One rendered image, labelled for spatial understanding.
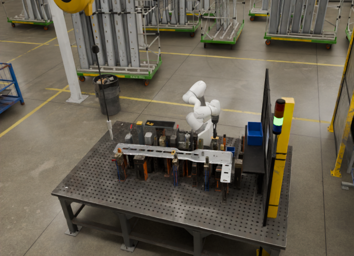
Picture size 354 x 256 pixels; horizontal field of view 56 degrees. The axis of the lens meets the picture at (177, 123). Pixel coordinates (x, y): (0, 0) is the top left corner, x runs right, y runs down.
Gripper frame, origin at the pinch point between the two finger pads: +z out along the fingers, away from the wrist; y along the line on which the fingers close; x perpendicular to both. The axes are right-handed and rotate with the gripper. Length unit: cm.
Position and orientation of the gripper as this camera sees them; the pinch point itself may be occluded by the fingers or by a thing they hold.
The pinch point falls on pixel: (214, 134)
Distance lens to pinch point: 356.2
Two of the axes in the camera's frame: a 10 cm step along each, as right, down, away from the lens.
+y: -1.9, 5.3, -8.2
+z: 0.5, 8.4, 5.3
